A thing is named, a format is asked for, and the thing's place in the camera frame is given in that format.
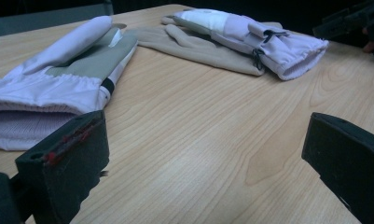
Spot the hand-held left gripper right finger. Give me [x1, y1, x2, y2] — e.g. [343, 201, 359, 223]
[300, 111, 374, 224]

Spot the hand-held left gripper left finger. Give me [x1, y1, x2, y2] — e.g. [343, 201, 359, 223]
[15, 109, 110, 224]

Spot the white lavender ski glove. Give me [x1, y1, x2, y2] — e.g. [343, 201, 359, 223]
[170, 7, 330, 81]
[0, 15, 139, 152]

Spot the beige knit glove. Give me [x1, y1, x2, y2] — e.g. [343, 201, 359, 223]
[133, 15, 267, 77]

